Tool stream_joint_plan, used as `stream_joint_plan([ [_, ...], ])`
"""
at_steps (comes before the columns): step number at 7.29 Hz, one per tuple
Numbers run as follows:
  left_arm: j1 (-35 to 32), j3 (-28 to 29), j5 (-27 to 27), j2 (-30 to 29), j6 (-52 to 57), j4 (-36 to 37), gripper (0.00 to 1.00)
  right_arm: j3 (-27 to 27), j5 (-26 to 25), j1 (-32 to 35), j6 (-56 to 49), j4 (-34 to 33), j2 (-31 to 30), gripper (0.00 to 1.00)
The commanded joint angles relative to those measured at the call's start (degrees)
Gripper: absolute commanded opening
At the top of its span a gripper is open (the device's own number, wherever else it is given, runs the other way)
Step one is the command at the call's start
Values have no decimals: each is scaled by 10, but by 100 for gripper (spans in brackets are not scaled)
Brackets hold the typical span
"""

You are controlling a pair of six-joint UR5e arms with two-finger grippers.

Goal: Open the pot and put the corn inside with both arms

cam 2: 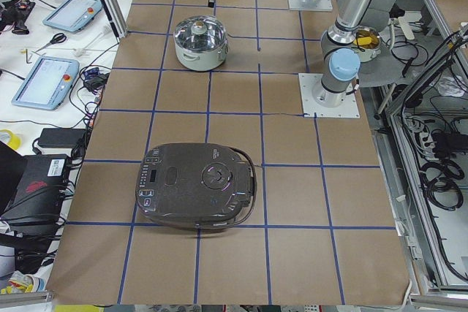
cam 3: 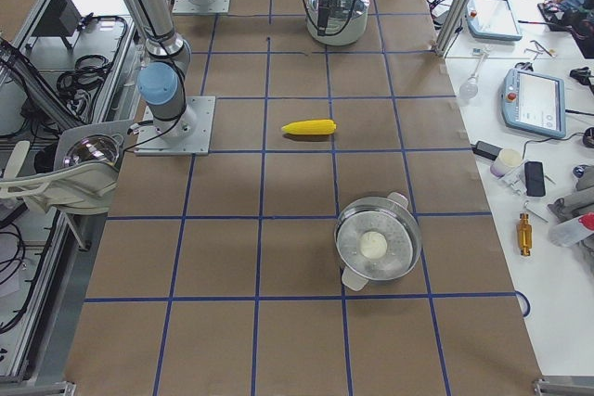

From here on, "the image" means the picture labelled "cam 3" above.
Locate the aluminium frame post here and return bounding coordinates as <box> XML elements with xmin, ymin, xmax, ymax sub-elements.
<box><xmin>433</xmin><ymin>0</ymin><xmax>493</xmax><ymax>57</ymax></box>

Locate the teach pendant far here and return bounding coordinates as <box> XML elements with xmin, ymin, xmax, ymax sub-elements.
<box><xmin>466</xmin><ymin>0</ymin><xmax>523</xmax><ymax>42</ymax></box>

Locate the yellow corn cob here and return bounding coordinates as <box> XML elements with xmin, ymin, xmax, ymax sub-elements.
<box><xmin>281</xmin><ymin>119</ymin><xmax>337</xmax><ymax>136</ymax></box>

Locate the gold brass fitting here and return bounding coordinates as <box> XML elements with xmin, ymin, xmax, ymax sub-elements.
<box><xmin>516</xmin><ymin>212</ymin><xmax>533</xmax><ymax>257</ymax></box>

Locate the black phone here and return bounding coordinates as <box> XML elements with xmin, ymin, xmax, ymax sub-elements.
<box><xmin>524</xmin><ymin>161</ymin><xmax>546</xmax><ymax>198</ymax></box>

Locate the teach pendant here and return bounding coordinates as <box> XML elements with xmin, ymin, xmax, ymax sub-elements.
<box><xmin>500</xmin><ymin>69</ymin><xmax>566</xmax><ymax>139</ymax></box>
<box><xmin>466</xmin><ymin>0</ymin><xmax>523</xmax><ymax>42</ymax></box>

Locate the plastic bottle red cap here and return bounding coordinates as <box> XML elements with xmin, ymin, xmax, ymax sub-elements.
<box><xmin>549</xmin><ymin>212</ymin><xmax>594</xmax><ymax>247</ymax></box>

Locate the fisheye camera on bracket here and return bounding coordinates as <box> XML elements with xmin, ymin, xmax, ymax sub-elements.
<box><xmin>1</xmin><ymin>119</ymin><xmax>133</xmax><ymax>215</ymax></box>

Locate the teach pendant near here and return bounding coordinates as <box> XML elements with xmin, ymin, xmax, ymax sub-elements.
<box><xmin>500</xmin><ymin>69</ymin><xmax>566</xmax><ymax>139</ymax></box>

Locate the black power adapter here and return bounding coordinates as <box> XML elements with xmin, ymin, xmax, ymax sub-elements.
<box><xmin>471</xmin><ymin>141</ymin><xmax>502</xmax><ymax>160</ymax></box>

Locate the white steamed bun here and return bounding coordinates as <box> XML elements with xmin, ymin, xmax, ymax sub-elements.
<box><xmin>358</xmin><ymin>231</ymin><xmax>388</xmax><ymax>260</ymax></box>

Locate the steel steamer pot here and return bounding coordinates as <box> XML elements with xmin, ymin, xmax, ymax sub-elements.
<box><xmin>334</xmin><ymin>192</ymin><xmax>421</xmax><ymax>291</ymax></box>

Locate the white purple cup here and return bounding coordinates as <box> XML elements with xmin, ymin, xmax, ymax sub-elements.
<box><xmin>490</xmin><ymin>148</ymin><xmax>523</xmax><ymax>178</ymax></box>

